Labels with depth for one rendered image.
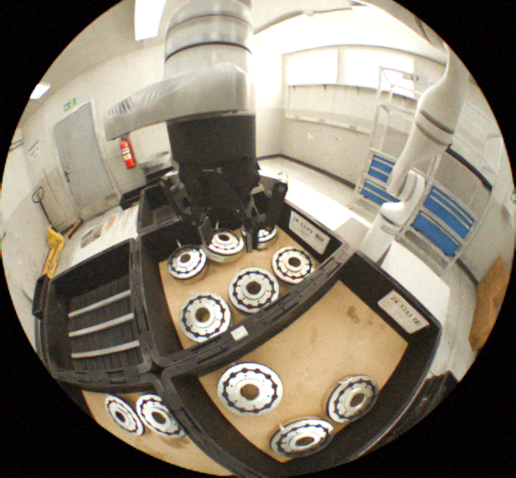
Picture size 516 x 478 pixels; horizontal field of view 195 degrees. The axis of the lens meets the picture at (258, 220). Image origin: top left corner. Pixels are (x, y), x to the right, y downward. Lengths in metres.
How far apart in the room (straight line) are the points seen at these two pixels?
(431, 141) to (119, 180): 3.47
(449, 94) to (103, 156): 3.41
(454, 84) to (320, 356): 0.50
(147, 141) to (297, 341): 3.13
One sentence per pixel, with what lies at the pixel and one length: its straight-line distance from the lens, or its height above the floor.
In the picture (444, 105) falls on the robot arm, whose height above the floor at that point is 1.24.
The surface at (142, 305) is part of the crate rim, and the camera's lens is 0.29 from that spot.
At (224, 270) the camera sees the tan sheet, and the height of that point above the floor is 0.83.
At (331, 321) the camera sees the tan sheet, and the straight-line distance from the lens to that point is 0.35.
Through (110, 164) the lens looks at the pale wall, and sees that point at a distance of 3.28.
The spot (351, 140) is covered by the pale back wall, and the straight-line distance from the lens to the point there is 3.12.
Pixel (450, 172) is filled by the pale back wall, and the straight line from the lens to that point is 2.94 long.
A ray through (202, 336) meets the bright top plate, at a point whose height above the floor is 0.86.
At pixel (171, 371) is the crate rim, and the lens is 0.24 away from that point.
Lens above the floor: 1.15
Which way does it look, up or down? 40 degrees down
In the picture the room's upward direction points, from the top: straight up
